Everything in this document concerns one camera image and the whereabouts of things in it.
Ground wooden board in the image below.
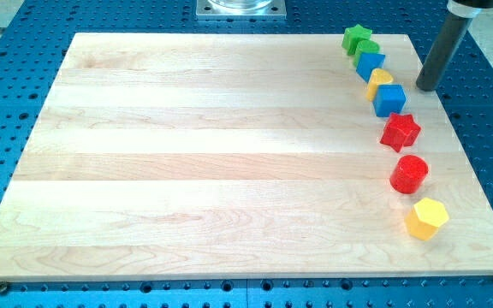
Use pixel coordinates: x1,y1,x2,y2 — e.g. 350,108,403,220
0,33,493,281

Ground blue cube block lower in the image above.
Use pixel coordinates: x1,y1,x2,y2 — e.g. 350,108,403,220
372,84,407,117

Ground blue cube block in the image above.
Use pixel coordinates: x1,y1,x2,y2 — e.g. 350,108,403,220
372,84,407,117
356,52,386,83

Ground blue cube block upper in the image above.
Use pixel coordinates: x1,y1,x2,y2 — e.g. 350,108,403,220
356,52,386,83

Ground yellow half-round block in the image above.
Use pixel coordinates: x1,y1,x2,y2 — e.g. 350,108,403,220
365,68,394,102

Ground red star block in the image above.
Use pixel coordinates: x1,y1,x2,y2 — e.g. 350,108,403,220
380,113,421,152

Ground green star block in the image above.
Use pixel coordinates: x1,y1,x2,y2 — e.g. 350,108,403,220
342,24,372,56

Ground green cylinder block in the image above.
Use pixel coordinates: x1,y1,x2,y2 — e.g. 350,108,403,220
353,39,380,67

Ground red cylinder block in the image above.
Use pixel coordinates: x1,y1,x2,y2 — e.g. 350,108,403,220
389,155,429,194

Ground yellow hexagon block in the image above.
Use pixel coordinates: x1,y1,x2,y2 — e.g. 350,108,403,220
405,198,449,240

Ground left board clamp screw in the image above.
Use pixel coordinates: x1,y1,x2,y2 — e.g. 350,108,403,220
0,281,9,294

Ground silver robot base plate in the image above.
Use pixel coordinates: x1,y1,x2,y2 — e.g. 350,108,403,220
195,0,287,20

